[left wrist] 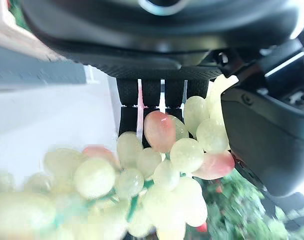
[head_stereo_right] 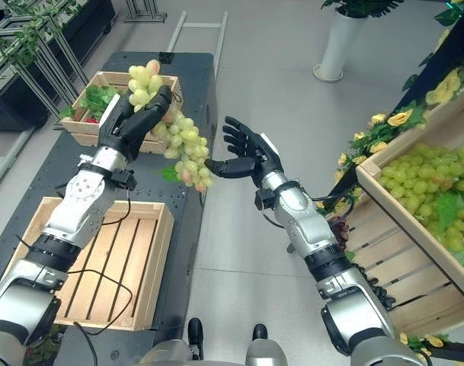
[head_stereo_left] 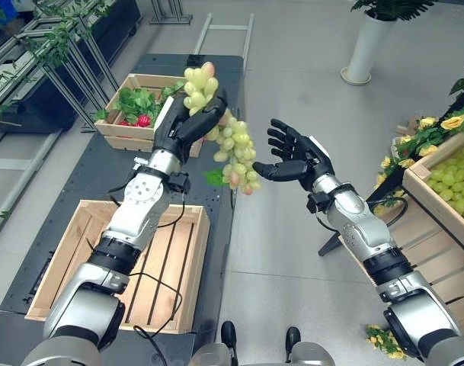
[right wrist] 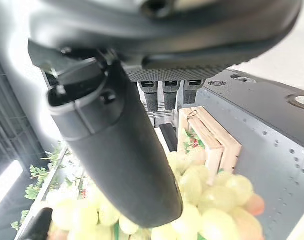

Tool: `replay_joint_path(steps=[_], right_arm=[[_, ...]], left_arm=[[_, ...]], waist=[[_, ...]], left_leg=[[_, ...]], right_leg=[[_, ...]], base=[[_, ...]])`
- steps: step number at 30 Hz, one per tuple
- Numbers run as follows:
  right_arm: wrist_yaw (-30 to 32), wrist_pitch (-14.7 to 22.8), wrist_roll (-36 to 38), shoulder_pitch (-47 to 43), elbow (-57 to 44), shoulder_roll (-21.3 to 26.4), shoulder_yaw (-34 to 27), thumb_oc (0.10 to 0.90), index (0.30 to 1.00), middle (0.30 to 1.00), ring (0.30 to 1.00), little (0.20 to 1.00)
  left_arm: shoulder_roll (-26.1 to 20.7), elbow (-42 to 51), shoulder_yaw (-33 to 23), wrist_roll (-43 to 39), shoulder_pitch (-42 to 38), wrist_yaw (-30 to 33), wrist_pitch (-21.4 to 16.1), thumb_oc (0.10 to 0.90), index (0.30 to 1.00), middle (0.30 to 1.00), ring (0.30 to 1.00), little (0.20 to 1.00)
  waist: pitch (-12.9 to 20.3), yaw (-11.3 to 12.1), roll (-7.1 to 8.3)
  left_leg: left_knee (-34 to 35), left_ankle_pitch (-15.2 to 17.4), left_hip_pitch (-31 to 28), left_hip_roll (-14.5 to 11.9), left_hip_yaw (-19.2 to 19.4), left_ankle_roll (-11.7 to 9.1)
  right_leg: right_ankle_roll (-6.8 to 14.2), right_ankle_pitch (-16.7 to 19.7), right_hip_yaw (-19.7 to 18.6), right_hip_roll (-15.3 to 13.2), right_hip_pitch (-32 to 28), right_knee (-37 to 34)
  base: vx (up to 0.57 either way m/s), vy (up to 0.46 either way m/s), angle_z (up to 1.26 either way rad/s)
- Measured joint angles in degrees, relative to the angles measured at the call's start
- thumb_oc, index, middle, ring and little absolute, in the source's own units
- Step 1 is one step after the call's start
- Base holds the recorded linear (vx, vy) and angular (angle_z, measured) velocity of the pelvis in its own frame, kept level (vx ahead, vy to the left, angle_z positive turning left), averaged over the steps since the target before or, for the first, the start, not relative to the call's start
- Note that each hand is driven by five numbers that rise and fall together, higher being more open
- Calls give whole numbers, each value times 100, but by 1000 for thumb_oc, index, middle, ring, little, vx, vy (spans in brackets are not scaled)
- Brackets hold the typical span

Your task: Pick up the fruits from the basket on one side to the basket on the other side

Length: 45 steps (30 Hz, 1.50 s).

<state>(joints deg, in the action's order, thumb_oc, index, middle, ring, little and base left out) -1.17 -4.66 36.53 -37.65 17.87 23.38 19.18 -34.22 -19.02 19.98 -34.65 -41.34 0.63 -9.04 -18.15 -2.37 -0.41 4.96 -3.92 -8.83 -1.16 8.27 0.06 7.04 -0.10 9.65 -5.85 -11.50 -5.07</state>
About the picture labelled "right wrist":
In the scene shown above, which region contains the black ribbed strip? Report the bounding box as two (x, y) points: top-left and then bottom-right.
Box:
(158, 123), (178, 153)

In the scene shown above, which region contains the grey metal rail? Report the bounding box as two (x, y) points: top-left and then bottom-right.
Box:
(16, 146), (70, 240)

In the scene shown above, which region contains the small metal chain hook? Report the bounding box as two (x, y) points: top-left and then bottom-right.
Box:
(186, 109), (200, 121)

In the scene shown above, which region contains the green leafy plant sprig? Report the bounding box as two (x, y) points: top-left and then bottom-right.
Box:
(10, 142), (75, 231)

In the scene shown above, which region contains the grey metal robot body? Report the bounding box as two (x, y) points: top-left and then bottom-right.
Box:
(195, 68), (304, 240)

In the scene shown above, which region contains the wooden crate basket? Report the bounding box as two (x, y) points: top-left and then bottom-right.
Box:
(176, 106), (242, 186)

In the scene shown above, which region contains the peach coloured round fruit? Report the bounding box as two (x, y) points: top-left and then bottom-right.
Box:
(246, 193), (265, 217)

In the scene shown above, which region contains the green grape bunch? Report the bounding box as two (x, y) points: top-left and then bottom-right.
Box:
(45, 149), (255, 240)

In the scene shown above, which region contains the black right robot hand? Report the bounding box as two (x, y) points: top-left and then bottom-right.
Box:
(28, 0), (304, 229)

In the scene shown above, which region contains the black rounded object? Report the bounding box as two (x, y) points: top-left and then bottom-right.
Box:
(23, 207), (54, 240)

